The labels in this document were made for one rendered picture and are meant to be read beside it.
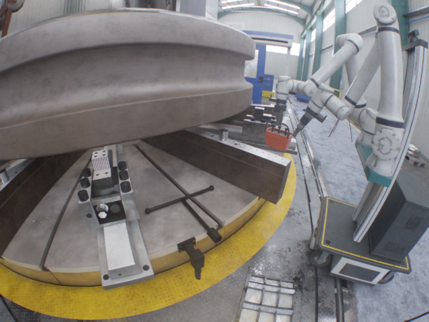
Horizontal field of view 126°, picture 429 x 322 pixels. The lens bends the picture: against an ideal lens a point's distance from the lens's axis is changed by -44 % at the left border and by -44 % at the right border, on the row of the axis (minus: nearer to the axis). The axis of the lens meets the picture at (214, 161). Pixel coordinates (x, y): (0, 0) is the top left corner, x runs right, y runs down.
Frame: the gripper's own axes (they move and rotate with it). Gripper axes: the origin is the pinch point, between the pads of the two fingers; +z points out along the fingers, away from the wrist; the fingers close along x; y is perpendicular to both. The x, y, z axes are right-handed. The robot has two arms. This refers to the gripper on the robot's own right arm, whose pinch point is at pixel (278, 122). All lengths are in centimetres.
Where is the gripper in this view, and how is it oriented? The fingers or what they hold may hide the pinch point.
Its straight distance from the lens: 143.7
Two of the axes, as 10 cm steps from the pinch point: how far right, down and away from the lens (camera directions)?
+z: -0.5, 8.9, 4.6
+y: 7.7, 3.3, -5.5
